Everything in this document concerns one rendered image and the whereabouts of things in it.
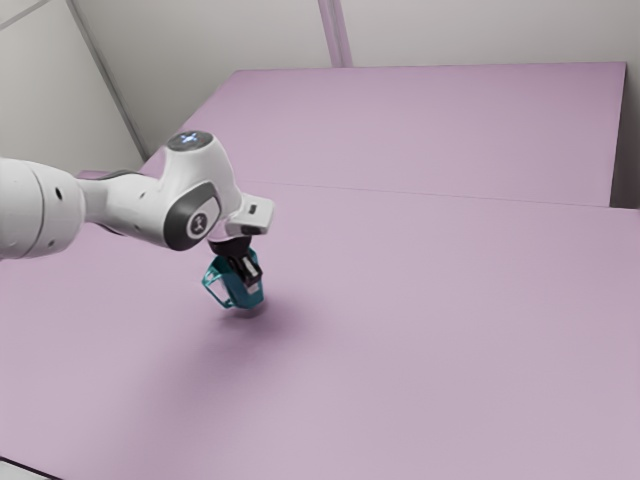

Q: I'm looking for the teal faceted mug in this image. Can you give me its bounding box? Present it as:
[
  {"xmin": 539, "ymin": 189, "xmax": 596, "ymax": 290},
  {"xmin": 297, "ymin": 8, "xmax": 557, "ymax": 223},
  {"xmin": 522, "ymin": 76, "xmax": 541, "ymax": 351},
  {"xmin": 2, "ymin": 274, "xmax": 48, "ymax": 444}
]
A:
[{"xmin": 201, "ymin": 247, "xmax": 265, "ymax": 310}]

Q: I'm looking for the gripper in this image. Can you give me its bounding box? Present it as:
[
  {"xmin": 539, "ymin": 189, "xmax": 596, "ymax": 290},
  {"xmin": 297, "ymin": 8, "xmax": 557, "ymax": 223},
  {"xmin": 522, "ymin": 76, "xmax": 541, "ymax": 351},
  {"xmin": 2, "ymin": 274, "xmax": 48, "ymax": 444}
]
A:
[{"xmin": 207, "ymin": 235, "xmax": 265, "ymax": 295}]

